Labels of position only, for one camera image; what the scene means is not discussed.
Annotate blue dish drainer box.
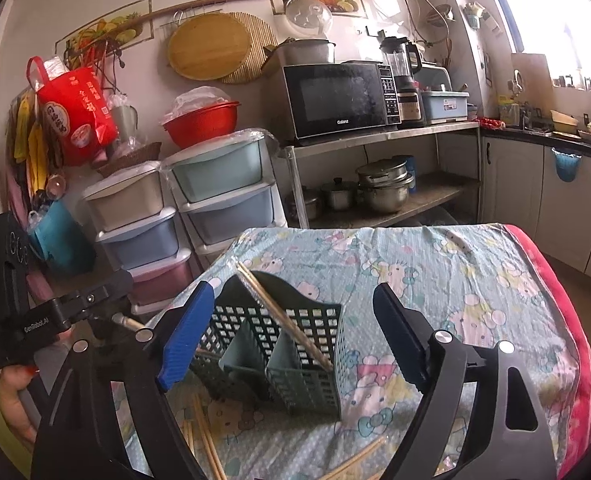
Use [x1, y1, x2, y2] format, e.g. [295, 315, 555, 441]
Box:
[419, 89, 470, 125]

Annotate red plastic basin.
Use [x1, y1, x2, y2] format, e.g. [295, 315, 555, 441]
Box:
[162, 100, 241, 150]

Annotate cartoon cat printed blanket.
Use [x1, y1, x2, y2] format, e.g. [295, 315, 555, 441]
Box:
[126, 224, 583, 480]

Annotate brown wicker basket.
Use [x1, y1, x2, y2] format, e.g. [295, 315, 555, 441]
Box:
[97, 141, 162, 177]

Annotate round bamboo mat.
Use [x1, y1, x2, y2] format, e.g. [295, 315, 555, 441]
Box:
[220, 11, 279, 85]

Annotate white kitchen cabinet counter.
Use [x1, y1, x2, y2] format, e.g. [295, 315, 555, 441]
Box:
[479, 127, 591, 291]

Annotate red shopping bag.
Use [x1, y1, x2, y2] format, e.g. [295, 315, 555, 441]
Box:
[27, 56, 119, 167]

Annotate black blender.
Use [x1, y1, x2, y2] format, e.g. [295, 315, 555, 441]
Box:
[379, 35, 423, 93]

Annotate long fruit wall poster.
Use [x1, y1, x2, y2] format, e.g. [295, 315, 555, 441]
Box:
[54, 0, 154, 58]

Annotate round wooden cutting board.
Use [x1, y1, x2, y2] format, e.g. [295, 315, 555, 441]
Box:
[168, 12, 252, 81]

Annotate green perforated utensil basket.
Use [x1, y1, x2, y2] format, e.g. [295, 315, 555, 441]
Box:
[188, 270, 351, 423]

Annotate metal shelf rack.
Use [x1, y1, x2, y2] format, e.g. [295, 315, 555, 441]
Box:
[280, 121, 482, 230]

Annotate steel mug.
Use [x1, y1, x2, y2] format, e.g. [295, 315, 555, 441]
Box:
[110, 104, 139, 147]

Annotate long wooden pole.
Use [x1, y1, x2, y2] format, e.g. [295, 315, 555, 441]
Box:
[143, 0, 275, 22]

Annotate red fleece blanket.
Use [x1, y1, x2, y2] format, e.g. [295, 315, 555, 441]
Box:
[505, 224, 591, 480]

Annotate stacked steel pots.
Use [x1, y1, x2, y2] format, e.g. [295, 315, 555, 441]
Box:
[356, 157, 416, 213]

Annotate white blue pink drawer unit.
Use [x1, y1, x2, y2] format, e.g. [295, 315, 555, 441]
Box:
[82, 161, 196, 316]

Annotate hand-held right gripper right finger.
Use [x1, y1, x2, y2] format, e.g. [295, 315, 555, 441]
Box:
[373, 282, 559, 480]

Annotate blue hanging bag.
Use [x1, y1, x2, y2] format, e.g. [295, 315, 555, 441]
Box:
[552, 147, 582, 182]

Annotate small white object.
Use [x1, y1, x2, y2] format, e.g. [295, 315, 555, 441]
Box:
[444, 231, 472, 255]

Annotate blue plastic bucket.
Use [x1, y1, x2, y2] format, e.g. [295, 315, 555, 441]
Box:
[28, 202, 96, 275]

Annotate blue can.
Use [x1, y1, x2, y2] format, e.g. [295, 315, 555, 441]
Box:
[404, 155, 420, 195]

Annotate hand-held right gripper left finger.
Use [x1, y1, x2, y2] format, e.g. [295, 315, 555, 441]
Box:
[30, 281, 215, 480]

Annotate small steel pot with lid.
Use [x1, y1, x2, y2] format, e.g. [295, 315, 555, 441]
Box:
[320, 176, 360, 211]

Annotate kitchen window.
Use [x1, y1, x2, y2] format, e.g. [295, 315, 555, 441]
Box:
[478, 0, 591, 93]

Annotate black microwave oven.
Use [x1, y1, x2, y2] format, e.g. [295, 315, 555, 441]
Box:
[268, 61, 401, 143]

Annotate pale wooden board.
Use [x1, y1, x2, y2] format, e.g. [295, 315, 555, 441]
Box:
[512, 52, 553, 108]

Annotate steel pot with glass lid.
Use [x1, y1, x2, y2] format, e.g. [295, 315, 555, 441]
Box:
[286, 187, 323, 221]

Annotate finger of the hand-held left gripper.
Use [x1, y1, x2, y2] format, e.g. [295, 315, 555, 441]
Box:
[50, 269, 134, 331]

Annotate person's left hand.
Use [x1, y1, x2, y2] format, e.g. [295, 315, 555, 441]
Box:
[0, 365, 42, 442]

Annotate clear plastic dome cover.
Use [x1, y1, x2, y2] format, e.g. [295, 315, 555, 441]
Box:
[284, 0, 334, 38]

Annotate green blue plastic drawer unit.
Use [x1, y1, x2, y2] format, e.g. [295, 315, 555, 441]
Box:
[163, 130, 289, 271]

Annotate yellow hanging cloth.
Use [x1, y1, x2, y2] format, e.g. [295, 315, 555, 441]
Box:
[13, 97, 49, 193]

